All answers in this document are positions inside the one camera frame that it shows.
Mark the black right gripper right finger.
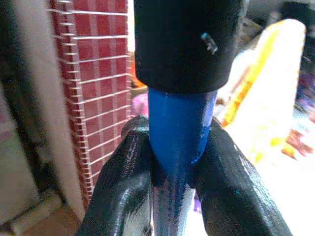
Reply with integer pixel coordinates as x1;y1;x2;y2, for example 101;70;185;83
194;117;293;236

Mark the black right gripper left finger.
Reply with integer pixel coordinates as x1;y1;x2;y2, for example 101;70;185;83
76;115;154;236

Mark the blue broom handle black cap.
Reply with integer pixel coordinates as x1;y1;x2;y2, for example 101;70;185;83
132;0;244;236

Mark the orange white striped cloth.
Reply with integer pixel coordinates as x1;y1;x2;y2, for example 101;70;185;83
220;19;315;165

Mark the red checkered wire panel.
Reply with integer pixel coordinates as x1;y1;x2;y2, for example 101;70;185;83
48;0;132;212

